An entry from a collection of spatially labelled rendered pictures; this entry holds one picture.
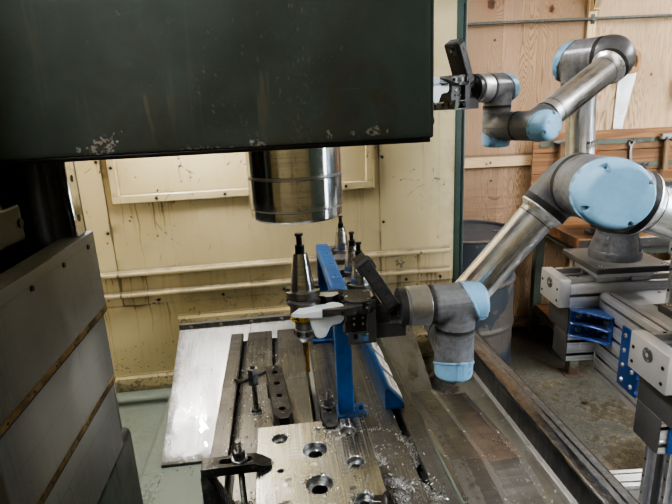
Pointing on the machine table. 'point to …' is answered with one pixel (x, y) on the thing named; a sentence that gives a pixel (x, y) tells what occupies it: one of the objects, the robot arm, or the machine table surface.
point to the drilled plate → (301, 433)
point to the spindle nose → (295, 185)
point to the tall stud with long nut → (254, 387)
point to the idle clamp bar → (278, 396)
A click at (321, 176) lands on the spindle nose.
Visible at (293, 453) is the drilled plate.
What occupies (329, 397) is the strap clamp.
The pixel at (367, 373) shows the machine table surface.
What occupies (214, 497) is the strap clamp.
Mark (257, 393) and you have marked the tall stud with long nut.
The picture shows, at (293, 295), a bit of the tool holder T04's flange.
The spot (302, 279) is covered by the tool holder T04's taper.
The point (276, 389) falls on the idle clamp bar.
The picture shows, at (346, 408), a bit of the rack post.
